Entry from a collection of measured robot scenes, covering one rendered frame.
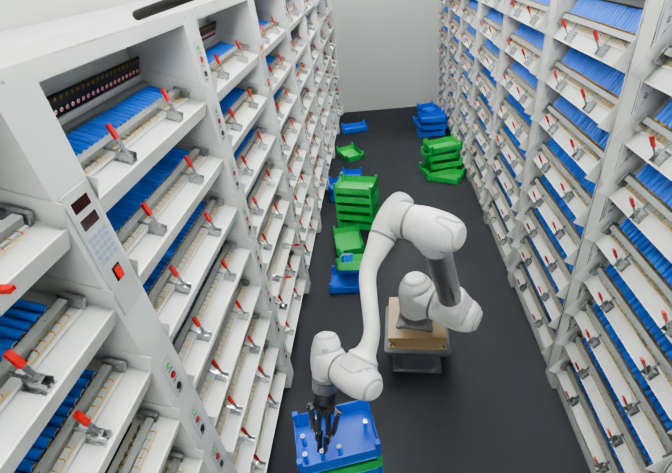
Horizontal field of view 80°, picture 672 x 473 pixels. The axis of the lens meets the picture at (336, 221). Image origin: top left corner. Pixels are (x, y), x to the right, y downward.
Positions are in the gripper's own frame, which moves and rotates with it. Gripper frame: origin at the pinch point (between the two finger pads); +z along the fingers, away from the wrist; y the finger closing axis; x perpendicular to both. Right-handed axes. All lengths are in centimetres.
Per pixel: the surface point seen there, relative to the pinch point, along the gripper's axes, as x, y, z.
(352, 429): -14.1, -6.7, 2.9
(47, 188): 74, 21, -95
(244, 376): -3.5, 34.8, -15.2
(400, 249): -167, 8, -33
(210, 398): 24.1, 29.3, -24.3
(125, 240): 49, 33, -80
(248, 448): 2.6, 29.2, 9.9
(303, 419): -11.5, 12.9, 2.5
